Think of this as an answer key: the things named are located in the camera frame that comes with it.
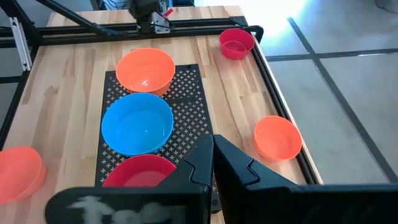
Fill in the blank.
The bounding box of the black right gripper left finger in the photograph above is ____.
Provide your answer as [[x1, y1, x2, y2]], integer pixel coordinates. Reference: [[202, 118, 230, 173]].
[[45, 134, 215, 224]]

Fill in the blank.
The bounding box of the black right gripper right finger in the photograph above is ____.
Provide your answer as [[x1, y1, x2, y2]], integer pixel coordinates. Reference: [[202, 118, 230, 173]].
[[214, 134, 398, 224]]

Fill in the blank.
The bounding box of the red mini bowl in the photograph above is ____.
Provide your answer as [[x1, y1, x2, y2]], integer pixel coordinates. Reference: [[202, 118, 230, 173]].
[[219, 28, 255, 60], [102, 154, 177, 187]]

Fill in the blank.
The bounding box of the blue mini bowl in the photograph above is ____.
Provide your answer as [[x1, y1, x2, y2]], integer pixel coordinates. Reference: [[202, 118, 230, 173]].
[[101, 92, 174, 150], [102, 124, 174, 156]]

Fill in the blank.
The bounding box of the orange mini bowl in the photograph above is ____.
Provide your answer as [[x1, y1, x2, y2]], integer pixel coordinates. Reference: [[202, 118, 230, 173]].
[[253, 115, 303, 162], [0, 146, 47, 205], [115, 47, 177, 96]]

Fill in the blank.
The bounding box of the black perforated metal rack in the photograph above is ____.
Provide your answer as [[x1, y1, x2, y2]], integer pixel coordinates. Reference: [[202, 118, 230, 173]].
[[95, 63, 222, 214]]

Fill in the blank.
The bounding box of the black frame rail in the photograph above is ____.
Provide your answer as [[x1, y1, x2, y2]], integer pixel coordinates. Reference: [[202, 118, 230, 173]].
[[0, 73, 30, 147], [251, 30, 324, 185]]

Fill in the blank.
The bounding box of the silver metal bracket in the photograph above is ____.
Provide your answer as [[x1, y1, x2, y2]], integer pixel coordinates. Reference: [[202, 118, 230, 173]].
[[8, 17, 33, 72]]

